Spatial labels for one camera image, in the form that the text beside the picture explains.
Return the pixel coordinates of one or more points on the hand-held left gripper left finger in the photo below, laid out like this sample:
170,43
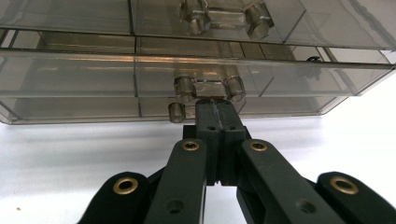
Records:
208,130

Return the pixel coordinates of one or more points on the small black object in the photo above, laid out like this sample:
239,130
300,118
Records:
313,58

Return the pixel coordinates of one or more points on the smoky clear drawer cabinet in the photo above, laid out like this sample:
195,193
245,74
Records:
358,28

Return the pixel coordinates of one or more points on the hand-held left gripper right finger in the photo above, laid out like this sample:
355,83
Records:
230,130

